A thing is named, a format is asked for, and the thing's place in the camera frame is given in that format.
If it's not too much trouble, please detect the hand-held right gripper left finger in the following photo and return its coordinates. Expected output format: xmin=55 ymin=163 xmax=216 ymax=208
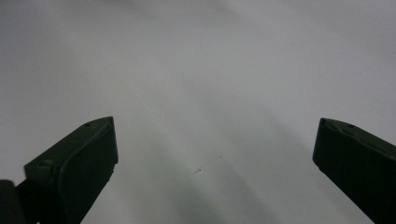
xmin=23 ymin=116 xmax=120 ymax=224

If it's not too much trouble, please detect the white table cover sheet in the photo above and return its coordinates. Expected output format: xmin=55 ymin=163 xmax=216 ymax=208
xmin=0 ymin=0 xmax=396 ymax=224

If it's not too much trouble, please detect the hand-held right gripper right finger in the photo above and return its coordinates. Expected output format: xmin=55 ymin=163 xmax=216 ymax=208
xmin=312 ymin=117 xmax=396 ymax=224

